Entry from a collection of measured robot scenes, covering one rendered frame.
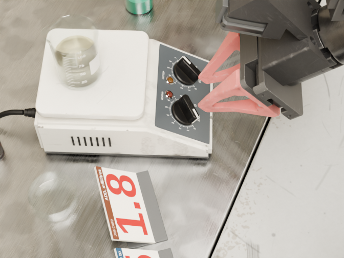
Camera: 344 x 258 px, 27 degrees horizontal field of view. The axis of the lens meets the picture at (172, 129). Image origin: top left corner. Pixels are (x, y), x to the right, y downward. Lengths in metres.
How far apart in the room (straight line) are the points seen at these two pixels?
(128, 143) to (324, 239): 0.24
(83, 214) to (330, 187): 0.29
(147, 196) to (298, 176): 0.18
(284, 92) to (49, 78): 0.28
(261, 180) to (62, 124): 0.24
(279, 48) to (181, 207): 0.25
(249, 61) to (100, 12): 0.36
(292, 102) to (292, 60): 0.05
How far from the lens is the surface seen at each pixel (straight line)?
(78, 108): 0.79
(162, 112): 0.81
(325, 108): 0.91
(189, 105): 0.81
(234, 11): 0.61
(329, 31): 0.65
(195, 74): 0.84
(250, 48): 0.68
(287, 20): 0.62
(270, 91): 0.65
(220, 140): 0.86
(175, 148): 0.82
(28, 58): 0.95
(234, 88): 0.67
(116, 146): 0.82
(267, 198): 0.83
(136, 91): 0.80
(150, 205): 0.82
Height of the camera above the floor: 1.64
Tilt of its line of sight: 58 degrees down
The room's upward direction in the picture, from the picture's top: straight up
